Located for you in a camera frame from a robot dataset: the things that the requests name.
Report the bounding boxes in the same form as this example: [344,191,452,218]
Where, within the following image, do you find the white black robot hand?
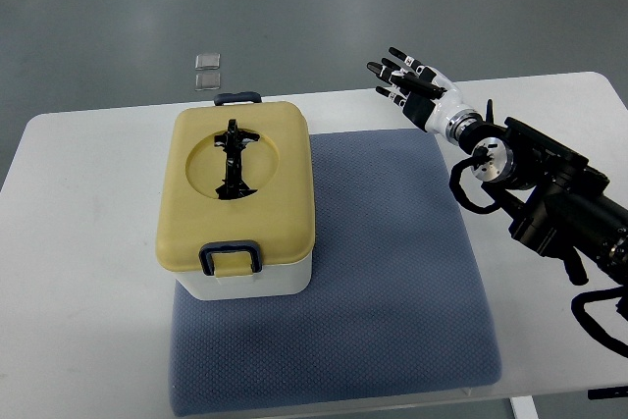
[367,47,481,142]

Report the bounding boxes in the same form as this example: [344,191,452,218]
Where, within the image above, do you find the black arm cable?
[449,158,501,215]

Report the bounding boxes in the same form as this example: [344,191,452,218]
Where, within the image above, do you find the black table control panel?
[587,386,628,400]

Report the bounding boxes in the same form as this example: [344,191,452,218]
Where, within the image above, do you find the white table leg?
[509,395,539,419]

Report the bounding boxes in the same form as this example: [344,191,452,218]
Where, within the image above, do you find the yellow storage box lid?
[156,101,315,277]

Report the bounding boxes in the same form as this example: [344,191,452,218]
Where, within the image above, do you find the blue padded mat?
[170,130,501,416]

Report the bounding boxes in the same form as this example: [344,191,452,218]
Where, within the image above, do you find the white storage box base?
[174,252,312,300]

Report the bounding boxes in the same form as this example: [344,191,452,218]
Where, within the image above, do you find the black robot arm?
[445,111,627,286]

